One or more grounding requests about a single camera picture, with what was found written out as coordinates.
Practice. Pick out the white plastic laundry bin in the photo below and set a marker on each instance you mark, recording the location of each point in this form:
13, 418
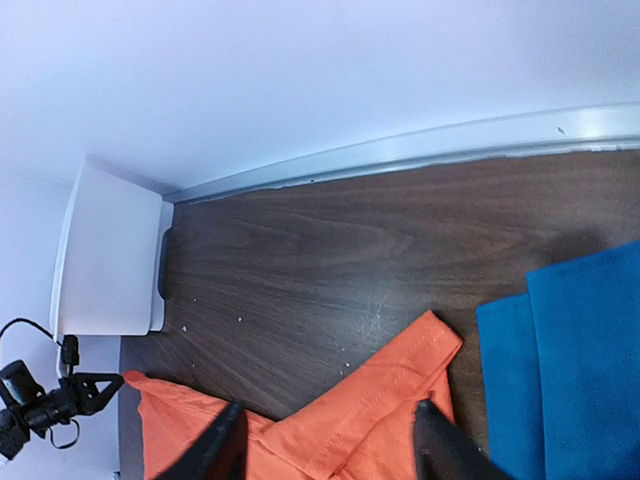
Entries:
110, 265

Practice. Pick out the orange t-shirt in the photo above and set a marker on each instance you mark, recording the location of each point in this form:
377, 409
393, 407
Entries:
360, 429

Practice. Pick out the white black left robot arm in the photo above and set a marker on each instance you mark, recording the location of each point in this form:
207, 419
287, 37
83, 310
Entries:
15, 433

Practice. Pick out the blue pleated skirt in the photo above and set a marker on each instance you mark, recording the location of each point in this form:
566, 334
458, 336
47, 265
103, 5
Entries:
561, 370

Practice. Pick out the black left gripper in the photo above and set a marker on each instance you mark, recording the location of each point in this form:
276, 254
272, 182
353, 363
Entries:
81, 394

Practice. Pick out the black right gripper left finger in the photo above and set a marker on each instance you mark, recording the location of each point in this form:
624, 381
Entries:
221, 451

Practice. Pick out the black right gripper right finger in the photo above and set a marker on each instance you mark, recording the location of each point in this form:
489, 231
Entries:
443, 451

